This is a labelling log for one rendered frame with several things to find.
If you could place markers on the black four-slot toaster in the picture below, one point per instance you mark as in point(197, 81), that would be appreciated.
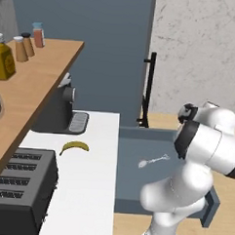
point(19, 186)

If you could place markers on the brown shaker with black cap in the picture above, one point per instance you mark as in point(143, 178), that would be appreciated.
point(28, 46)

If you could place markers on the dark grey coffee machine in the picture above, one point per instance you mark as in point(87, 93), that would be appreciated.
point(56, 114)

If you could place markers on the brown shaker with white cap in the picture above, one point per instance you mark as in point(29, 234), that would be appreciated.
point(20, 51)

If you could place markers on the red jar with blue lid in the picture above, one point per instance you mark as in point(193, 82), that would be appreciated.
point(38, 37)

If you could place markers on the blue-grey open drawer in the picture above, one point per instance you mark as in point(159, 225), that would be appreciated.
point(135, 182)

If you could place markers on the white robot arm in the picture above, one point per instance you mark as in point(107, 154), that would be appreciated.
point(199, 149)

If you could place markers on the yellow bottle with white cap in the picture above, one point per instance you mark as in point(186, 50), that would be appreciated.
point(2, 63)

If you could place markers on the tall blue-grey cupboard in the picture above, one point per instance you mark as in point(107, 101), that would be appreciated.
point(110, 41)

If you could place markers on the yellow banana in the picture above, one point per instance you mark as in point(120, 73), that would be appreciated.
point(75, 145)

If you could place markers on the wooden shelf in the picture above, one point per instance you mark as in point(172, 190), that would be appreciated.
point(33, 82)

